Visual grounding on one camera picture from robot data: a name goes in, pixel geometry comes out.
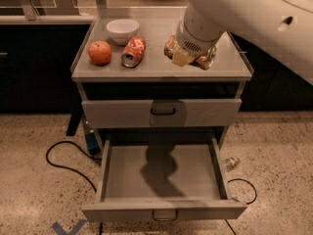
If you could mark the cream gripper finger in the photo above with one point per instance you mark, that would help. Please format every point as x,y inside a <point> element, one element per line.
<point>182,58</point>

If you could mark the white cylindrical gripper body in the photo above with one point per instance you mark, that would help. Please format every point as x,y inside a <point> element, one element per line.
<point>192,45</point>

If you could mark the gold orange can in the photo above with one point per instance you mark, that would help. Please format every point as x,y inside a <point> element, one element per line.
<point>204,61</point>

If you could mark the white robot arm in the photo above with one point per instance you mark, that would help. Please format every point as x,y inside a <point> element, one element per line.
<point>281,28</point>

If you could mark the red orange soda can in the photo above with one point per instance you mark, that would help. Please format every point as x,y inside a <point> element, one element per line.
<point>133,52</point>

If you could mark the closed top drawer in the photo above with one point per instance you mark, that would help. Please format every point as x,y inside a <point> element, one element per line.
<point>137,113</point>

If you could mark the grey drawer cabinet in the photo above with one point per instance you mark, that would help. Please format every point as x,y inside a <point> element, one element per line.
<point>157,78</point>

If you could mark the open middle drawer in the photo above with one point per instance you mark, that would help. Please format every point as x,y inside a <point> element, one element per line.
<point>140,177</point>

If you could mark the white bowl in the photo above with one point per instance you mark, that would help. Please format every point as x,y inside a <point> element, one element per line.
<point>122,30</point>

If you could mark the red apple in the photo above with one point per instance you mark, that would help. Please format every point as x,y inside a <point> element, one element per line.
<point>100,52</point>

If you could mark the clear plastic bottle on floor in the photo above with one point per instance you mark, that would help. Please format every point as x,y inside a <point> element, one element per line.
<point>231,163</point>

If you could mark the blue power box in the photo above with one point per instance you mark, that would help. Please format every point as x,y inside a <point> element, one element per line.
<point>90,138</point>

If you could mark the black top drawer handle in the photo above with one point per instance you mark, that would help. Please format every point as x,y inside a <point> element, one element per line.
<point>159,113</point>

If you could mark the black drawer handle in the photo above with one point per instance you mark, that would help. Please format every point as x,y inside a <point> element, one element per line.
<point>165,215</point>
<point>159,113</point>

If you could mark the black middle drawer handle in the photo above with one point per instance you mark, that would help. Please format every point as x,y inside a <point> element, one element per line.
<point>165,215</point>

